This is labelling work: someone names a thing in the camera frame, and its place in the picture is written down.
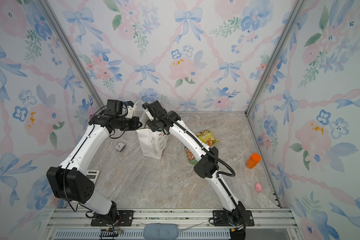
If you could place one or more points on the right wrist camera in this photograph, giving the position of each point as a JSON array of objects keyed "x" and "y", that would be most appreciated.
[{"x": 148, "y": 113}]

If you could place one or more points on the small pink toy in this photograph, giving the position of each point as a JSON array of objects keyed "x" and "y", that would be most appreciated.
[{"x": 258, "y": 187}]

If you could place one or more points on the orange green snack bag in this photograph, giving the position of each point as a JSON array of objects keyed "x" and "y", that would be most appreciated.
[{"x": 191, "y": 158}]

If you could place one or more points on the small white alarm clock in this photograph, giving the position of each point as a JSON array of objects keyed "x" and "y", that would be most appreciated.
[{"x": 119, "y": 147}]

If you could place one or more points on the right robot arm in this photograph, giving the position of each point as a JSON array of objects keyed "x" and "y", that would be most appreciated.
[{"x": 209, "y": 166}]

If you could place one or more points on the white paper gift bag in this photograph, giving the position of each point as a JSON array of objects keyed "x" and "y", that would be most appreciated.
[{"x": 151, "y": 143}]

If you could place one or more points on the yellow corn chips bag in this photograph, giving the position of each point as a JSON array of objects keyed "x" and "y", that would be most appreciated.
[{"x": 207, "y": 137}]

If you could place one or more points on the blue grey cloth pad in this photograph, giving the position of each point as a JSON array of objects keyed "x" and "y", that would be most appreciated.
[{"x": 160, "y": 232}]

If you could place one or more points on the white calculator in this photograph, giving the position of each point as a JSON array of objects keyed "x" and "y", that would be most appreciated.
[{"x": 93, "y": 175}]

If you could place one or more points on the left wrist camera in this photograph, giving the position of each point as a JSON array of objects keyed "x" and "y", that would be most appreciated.
[{"x": 116, "y": 108}]

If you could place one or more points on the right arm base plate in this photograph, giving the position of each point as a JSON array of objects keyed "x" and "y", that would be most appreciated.
[{"x": 223, "y": 218}]

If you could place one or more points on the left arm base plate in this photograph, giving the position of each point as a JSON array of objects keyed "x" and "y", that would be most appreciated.
[{"x": 120, "y": 218}]

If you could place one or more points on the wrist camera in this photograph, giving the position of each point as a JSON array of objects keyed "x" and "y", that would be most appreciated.
[
  {"x": 116, "y": 108},
  {"x": 148, "y": 113}
]

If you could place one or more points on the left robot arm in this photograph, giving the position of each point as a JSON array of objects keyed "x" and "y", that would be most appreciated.
[{"x": 69, "y": 182}]

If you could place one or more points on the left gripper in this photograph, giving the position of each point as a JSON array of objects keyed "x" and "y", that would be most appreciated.
[{"x": 136, "y": 119}]

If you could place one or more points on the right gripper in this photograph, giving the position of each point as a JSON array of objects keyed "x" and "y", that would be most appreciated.
[{"x": 150, "y": 126}]

